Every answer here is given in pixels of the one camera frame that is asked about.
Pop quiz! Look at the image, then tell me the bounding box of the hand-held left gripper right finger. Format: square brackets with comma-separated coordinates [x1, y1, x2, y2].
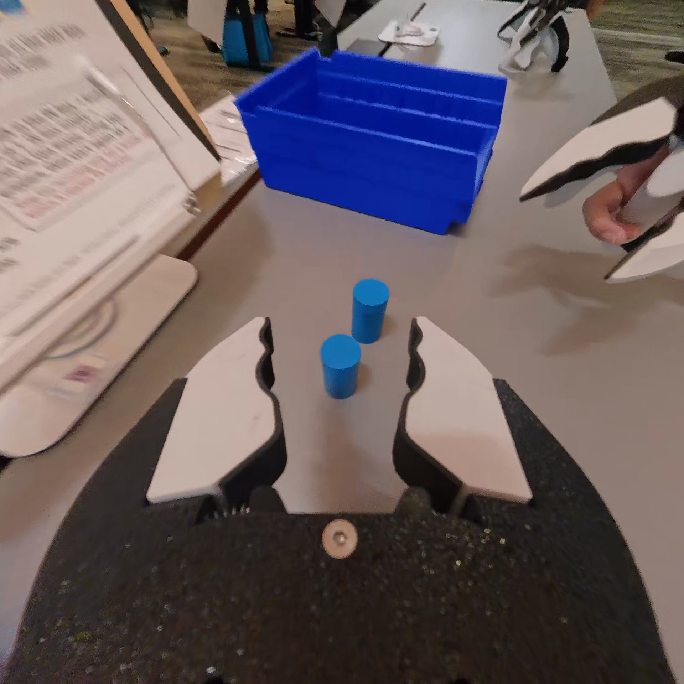
[393, 316, 534, 513]

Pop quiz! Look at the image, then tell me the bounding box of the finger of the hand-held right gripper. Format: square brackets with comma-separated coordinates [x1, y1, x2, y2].
[604, 222, 684, 285]
[519, 96, 679, 204]

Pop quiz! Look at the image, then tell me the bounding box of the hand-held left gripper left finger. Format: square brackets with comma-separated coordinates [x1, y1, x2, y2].
[144, 316, 289, 505]

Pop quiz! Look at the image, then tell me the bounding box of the blue cylinder block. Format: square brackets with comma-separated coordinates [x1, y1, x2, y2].
[320, 334, 362, 400]
[351, 278, 391, 344]

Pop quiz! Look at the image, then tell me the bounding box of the plain blue plastic bin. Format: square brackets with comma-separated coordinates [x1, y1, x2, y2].
[233, 47, 508, 236]

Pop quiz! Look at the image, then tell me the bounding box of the person's right hand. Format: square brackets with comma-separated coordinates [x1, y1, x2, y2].
[581, 152, 669, 247]

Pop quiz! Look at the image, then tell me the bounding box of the black and white device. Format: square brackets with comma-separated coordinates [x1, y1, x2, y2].
[497, 0, 570, 74]

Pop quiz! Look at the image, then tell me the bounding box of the clear plastic packet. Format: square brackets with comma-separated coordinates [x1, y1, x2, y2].
[200, 96, 261, 185]

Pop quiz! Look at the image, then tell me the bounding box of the printed instruction sheet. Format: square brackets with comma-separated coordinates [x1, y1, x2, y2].
[0, 0, 220, 321]

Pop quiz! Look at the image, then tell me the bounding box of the blue bag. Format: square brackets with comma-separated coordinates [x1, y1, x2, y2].
[221, 11, 273, 69]

